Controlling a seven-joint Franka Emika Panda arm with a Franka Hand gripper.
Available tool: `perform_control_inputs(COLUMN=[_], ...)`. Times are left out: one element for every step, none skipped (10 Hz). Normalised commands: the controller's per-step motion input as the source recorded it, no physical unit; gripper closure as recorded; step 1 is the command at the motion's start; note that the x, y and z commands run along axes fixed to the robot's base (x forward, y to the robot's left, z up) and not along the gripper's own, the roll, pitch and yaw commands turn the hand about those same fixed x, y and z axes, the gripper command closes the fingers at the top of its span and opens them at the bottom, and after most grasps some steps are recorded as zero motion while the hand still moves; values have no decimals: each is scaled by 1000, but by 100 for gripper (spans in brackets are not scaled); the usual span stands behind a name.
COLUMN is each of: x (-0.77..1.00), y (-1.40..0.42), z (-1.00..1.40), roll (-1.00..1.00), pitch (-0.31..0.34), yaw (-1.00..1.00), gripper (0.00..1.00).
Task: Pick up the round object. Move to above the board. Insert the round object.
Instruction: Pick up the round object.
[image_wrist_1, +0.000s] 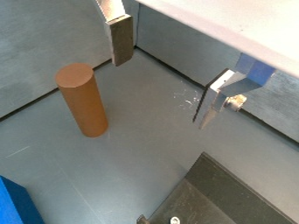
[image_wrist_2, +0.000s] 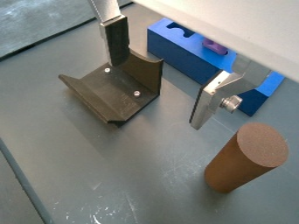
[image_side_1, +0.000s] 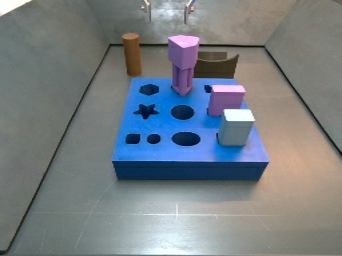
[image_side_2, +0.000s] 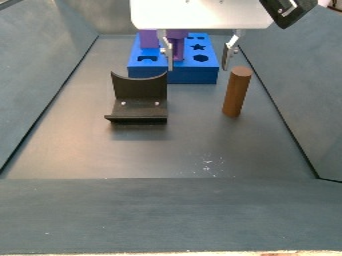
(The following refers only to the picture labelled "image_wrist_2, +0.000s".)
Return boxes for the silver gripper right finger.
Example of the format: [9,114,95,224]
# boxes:
[190,54,272,130]

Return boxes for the black curved peg holder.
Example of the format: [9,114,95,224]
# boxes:
[59,51,165,126]

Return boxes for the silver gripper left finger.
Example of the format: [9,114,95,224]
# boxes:
[89,0,130,67]

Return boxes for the blue shape sorter board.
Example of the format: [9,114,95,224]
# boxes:
[147,18,285,116]

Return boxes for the purple heart-shaped peg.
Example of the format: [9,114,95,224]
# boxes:
[202,38,229,55]

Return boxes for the brown round cylinder peg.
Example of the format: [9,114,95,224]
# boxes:
[205,122,289,193]

